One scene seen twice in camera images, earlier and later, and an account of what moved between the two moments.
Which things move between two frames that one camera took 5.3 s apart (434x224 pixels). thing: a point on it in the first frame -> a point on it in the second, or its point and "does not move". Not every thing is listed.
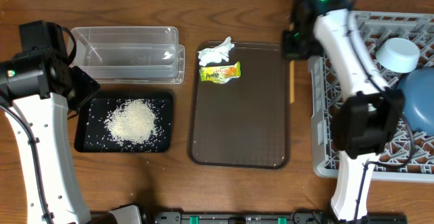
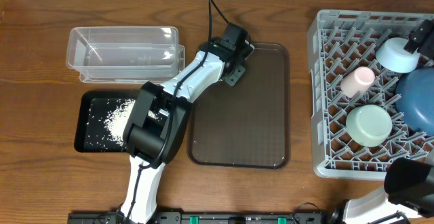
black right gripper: x=293 y=52 -> x=422 y=40
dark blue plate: x=417 y=86 does not move
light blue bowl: x=397 y=55 does not move
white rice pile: x=132 y=121 does not move
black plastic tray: x=125 y=121 does not move
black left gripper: x=85 y=85 -> x=238 y=75
